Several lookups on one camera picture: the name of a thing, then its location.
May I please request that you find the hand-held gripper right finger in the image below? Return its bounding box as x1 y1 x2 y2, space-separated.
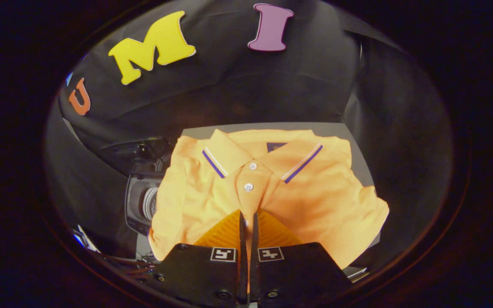
249 210 354 308

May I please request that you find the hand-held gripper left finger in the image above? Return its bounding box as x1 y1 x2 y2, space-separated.
152 210 248 307

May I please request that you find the orange polo shirt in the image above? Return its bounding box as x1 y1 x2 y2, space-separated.
147 128 390 270

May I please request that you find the beige cabinet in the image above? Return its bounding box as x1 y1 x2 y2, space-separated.
180 122 380 283

